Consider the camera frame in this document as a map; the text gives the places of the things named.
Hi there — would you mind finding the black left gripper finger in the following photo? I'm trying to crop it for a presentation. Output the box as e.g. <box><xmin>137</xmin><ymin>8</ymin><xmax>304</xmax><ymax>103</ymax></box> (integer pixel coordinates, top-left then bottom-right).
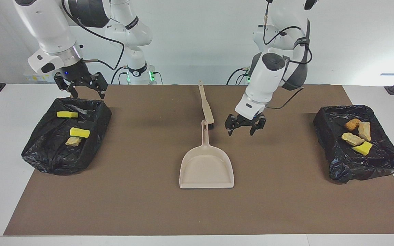
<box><xmin>225</xmin><ymin>114</ymin><xmax>240</xmax><ymax>137</ymax></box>
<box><xmin>250</xmin><ymin>114</ymin><xmax>267</xmax><ymax>136</ymax></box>

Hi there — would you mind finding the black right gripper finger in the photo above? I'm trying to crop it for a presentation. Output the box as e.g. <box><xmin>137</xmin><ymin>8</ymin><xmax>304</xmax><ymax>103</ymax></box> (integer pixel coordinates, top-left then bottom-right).
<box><xmin>54</xmin><ymin>72</ymin><xmax>80</xmax><ymax>99</ymax></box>
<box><xmin>90</xmin><ymin>72</ymin><xmax>109</xmax><ymax>100</ymax></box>

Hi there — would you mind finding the beige hand brush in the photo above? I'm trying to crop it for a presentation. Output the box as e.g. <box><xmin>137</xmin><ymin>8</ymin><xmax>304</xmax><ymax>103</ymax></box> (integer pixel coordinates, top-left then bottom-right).
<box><xmin>198</xmin><ymin>80</ymin><xmax>215</xmax><ymax>129</ymax></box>

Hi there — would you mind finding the beige plastic dustpan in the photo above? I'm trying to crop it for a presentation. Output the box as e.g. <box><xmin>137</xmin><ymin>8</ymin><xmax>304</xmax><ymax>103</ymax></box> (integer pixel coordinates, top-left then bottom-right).
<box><xmin>179</xmin><ymin>120</ymin><xmax>235</xmax><ymax>189</ymax></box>

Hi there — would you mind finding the golden brown bread roll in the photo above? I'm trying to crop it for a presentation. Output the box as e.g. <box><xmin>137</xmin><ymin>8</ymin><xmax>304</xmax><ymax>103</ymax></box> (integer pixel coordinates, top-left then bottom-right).
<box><xmin>344</xmin><ymin>118</ymin><xmax>362</xmax><ymax>132</ymax></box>

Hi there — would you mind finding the orange white bread piece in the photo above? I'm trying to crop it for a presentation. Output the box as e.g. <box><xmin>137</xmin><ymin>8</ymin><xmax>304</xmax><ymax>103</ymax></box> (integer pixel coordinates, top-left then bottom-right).
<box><xmin>341</xmin><ymin>132</ymin><xmax>365</xmax><ymax>147</ymax></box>

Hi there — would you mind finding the beige bread chunk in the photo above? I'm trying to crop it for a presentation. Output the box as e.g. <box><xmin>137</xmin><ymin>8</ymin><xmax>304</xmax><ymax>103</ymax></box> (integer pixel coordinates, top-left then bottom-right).
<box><xmin>358</xmin><ymin>121</ymin><xmax>371</xmax><ymax>142</ymax></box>

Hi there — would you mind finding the green yellow sponge piece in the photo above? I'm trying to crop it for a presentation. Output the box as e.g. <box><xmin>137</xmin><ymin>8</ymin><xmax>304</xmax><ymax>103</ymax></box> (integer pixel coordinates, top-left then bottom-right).
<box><xmin>352</xmin><ymin>141</ymin><xmax>373</xmax><ymax>156</ymax></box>

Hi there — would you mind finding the black bag lined bin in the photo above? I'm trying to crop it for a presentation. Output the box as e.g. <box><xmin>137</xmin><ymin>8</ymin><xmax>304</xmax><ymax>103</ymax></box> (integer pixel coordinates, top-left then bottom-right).
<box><xmin>21</xmin><ymin>97</ymin><xmax>112</xmax><ymax>176</ymax></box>
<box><xmin>313</xmin><ymin>105</ymin><xmax>394</xmax><ymax>185</ymax></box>

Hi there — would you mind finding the white socket box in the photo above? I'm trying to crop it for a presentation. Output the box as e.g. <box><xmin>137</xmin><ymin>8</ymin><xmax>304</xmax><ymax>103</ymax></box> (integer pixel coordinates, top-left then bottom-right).
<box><xmin>23</xmin><ymin>68</ymin><xmax>56</xmax><ymax>82</ymax></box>

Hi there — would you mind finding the brown table mat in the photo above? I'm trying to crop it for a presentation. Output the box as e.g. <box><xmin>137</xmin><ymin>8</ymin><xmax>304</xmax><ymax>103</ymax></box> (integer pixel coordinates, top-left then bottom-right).
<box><xmin>4</xmin><ymin>85</ymin><xmax>394</xmax><ymax>236</ymax></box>

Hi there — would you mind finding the black right base cable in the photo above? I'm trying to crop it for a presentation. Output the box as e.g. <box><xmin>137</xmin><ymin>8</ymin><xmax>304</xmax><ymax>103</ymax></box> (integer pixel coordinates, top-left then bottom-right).
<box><xmin>111</xmin><ymin>66</ymin><xmax>130</xmax><ymax>85</ymax></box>

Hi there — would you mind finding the black base cable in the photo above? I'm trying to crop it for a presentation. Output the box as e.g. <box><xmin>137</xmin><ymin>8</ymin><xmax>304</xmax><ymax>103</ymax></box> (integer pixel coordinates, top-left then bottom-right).
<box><xmin>227</xmin><ymin>68</ymin><xmax>250</xmax><ymax>85</ymax></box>
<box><xmin>111</xmin><ymin>66</ymin><xmax>130</xmax><ymax>85</ymax></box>

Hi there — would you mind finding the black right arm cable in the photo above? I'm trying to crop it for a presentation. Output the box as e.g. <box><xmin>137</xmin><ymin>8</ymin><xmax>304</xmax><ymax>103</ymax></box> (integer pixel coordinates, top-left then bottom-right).
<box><xmin>61</xmin><ymin>0</ymin><xmax>126</xmax><ymax>71</ymax></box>

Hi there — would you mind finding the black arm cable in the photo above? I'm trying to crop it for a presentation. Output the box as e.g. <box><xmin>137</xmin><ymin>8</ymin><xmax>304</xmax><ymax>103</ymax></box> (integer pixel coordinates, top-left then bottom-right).
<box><xmin>263</xmin><ymin>0</ymin><xmax>313</xmax><ymax>110</ymax></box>
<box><xmin>61</xmin><ymin>0</ymin><xmax>126</xmax><ymax>71</ymax></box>

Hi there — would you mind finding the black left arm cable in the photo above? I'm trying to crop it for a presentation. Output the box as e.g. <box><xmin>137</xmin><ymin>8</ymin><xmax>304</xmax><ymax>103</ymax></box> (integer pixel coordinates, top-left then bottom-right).
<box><xmin>263</xmin><ymin>0</ymin><xmax>313</xmax><ymax>110</ymax></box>

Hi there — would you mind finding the black left base cable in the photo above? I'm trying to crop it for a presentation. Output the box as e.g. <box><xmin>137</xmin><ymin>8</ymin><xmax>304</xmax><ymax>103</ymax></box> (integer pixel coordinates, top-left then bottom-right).
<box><xmin>227</xmin><ymin>68</ymin><xmax>250</xmax><ymax>85</ymax></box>

